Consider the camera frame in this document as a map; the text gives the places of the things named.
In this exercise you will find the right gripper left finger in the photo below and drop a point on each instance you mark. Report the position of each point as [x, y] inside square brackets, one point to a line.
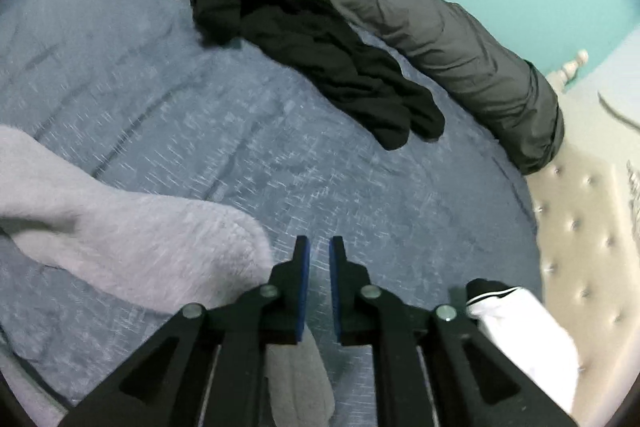
[205, 367]

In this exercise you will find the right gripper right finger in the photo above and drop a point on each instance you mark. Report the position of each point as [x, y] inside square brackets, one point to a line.
[431, 368]

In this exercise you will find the grey quilted sweatshirt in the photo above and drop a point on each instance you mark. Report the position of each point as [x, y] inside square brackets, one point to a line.
[89, 271]

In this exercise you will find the white folded garment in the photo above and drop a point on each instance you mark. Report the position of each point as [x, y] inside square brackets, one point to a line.
[517, 322]

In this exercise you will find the cream tufted headboard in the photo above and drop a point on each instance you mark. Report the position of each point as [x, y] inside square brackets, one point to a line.
[587, 205]

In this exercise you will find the blue patterned bed sheet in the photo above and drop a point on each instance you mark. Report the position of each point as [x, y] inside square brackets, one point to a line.
[124, 90]

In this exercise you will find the black garment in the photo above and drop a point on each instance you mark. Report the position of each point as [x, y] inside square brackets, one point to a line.
[360, 80]

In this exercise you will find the dark grey rolled duvet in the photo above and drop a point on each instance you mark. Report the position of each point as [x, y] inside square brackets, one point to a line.
[505, 93]

